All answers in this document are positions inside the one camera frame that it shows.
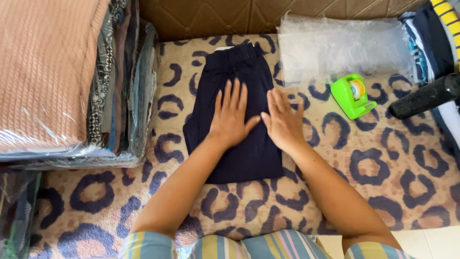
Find heap of mixed clothes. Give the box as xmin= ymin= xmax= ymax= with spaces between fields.
xmin=398 ymin=0 xmax=460 ymax=170

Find leopard print blanket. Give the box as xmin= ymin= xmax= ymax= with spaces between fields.
xmin=29 ymin=34 xmax=460 ymax=259

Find green tape dispenser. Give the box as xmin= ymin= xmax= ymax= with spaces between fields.
xmin=330 ymin=74 xmax=377 ymax=120

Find dark bagged clothes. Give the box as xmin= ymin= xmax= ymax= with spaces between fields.
xmin=0 ymin=169 xmax=42 ymax=259

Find striped pastel clothing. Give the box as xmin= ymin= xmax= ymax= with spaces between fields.
xmin=118 ymin=230 xmax=417 ymax=259

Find stack of clear plastic bags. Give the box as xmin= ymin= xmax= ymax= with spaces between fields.
xmin=277 ymin=12 xmax=416 ymax=88

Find navy blue pants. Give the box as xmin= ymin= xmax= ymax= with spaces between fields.
xmin=183 ymin=42 xmax=284 ymax=185

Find person's right hand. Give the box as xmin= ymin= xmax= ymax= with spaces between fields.
xmin=260 ymin=88 xmax=306 ymax=154

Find person's left hand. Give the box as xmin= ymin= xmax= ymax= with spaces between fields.
xmin=208 ymin=78 xmax=262 ymax=149

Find black cylindrical object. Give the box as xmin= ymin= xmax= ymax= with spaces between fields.
xmin=388 ymin=73 xmax=460 ymax=120

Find stack of bagged folded clothes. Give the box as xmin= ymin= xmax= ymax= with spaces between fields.
xmin=0 ymin=0 xmax=159 ymax=170

